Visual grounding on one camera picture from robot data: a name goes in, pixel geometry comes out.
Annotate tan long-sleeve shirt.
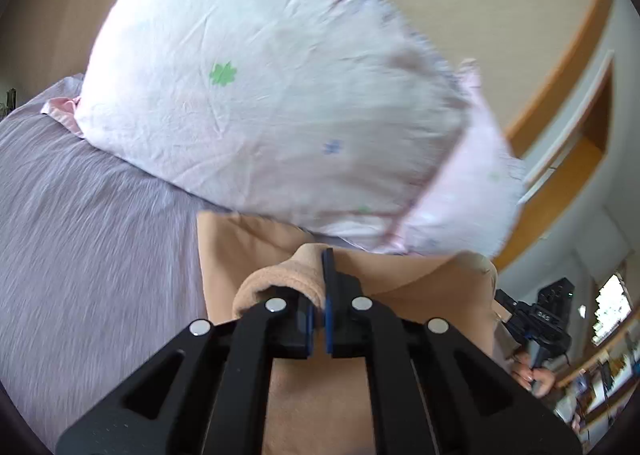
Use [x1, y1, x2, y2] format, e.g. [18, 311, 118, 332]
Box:
[198, 212, 497, 454]

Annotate person's right hand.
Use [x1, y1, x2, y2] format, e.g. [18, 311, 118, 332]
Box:
[511, 351, 555, 399]

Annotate pink floral pillow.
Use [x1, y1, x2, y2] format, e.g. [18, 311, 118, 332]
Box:
[384, 60, 525, 258]

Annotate lilac bed sheet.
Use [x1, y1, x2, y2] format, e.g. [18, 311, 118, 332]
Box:
[1, 76, 206, 449]

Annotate large white floral pillow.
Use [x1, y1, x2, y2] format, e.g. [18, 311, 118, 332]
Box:
[74, 0, 470, 248]

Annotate wooden door frame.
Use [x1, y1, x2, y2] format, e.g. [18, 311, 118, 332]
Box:
[495, 0, 615, 271]

